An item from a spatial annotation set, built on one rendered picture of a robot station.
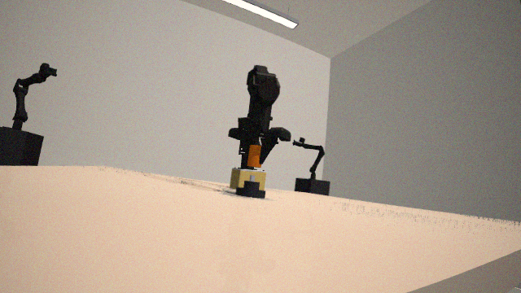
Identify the orange cylinder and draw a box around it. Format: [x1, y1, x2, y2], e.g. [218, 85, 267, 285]
[247, 145, 261, 168]

